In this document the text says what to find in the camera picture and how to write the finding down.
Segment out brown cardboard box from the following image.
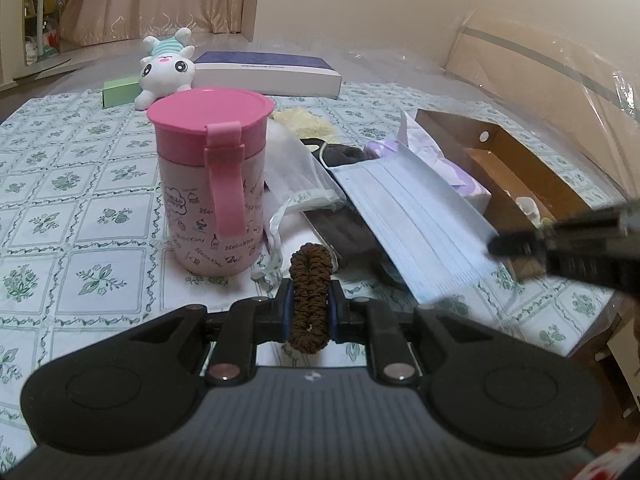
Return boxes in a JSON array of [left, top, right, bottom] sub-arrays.
[[414, 108, 609, 281]]

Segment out yellow towel cloth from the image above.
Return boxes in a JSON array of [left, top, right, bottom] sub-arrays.
[[271, 107, 336, 142]]

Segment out floral tablecloth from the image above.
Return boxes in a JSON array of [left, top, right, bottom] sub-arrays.
[[1, 82, 613, 474]]

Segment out purple tissue pack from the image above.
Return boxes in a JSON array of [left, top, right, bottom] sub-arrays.
[[364, 112, 491, 214]]

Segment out brown scrunchie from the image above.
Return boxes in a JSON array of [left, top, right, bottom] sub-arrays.
[[288, 243, 333, 354]]

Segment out white bunny plush toy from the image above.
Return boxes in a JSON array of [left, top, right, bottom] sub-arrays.
[[134, 27, 195, 110]]

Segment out green microfiber cloth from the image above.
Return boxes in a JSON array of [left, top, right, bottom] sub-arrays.
[[538, 217, 554, 228]]

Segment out dark grey sock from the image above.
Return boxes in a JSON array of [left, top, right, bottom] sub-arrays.
[[304, 206, 404, 287]]

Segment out cluttered shelf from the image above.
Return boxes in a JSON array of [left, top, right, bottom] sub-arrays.
[[23, 0, 63, 66]]

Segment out blue surgical face mask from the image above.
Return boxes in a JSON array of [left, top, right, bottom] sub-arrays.
[[330, 145, 499, 304]]

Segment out small green box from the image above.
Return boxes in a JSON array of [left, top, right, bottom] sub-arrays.
[[101, 76, 141, 108]]

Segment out blue white flat box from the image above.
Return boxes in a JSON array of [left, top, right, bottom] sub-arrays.
[[193, 51, 342, 99]]

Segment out plastic wrapped headboard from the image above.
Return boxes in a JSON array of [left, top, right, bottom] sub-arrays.
[[446, 10, 639, 196]]

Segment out pink lidded cup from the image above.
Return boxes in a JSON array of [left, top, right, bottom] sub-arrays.
[[146, 88, 274, 278]]

